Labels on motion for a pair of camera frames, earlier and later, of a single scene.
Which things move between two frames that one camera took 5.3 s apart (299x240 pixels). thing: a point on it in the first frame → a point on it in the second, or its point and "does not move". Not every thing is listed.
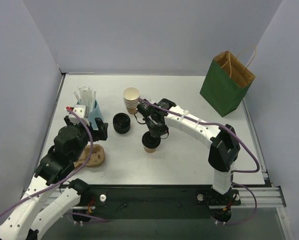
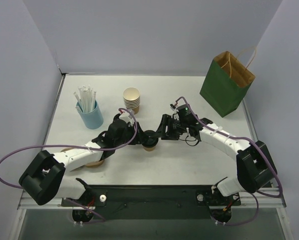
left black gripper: [95, 130] → [135, 135]
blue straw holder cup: [92, 116] does not move
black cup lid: [150, 142] does not move
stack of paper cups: [131, 99] does not move
